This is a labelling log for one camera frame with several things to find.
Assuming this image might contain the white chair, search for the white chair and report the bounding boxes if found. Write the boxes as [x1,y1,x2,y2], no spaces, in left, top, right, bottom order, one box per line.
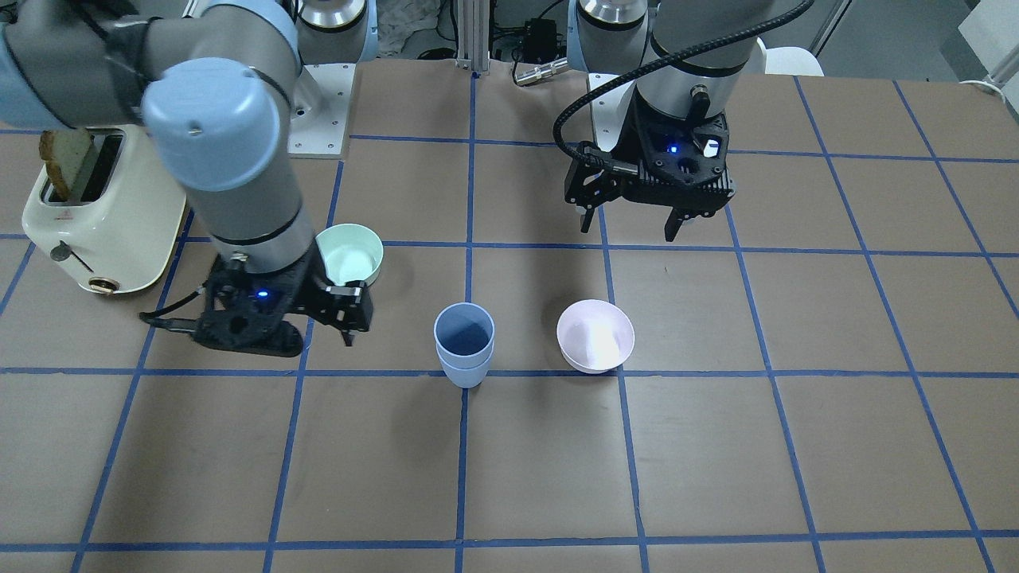
[744,37,825,77]

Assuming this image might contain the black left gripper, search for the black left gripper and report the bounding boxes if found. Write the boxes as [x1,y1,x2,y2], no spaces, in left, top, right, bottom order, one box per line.
[564,100,736,243]

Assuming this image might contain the pink plastic bowl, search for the pink plastic bowl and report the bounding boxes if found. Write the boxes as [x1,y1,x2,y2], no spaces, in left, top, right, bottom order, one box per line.
[556,298,636,375]

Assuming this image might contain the toast slice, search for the toast slice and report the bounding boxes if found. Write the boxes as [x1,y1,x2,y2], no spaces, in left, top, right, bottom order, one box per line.
[37,128,92,201]

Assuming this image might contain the cream toaster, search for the cream toaster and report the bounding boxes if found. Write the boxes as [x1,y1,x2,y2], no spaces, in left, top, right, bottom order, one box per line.
[21,124,185,294]

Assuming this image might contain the green plastic bowl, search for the green plastic bowl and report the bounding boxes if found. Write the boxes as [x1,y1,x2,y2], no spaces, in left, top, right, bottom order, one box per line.
[316,224,385,287]

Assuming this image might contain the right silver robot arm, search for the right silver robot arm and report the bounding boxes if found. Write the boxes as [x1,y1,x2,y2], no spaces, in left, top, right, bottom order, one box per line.
[2,1,373,357]

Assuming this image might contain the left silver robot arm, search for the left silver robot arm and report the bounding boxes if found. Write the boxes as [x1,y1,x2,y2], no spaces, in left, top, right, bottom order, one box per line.
[551,1,811,242]

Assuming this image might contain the light blue plastic cup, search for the light blue plastic cup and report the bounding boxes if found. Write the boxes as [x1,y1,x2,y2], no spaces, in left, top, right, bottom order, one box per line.
[438,354,494,389]

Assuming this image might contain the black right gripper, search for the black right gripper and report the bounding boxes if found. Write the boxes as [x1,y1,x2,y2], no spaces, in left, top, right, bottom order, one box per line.
[190,247,374,357]

